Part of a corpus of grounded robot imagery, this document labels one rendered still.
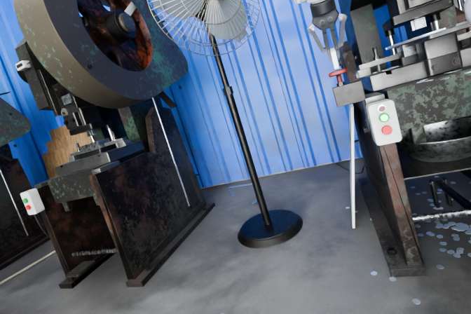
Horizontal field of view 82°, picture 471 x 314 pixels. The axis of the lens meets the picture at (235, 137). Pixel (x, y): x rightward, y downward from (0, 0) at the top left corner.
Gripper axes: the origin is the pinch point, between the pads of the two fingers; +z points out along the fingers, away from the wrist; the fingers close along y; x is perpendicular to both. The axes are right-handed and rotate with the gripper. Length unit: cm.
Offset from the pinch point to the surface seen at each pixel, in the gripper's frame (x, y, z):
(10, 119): 79, -274, -9
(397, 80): 1.6, 19.0, 16.0
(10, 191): 42, -294, 43
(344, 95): -8.1, 0.1, 10.9
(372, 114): -19.4, 6.1, 13.8
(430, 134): 16, 34, 57
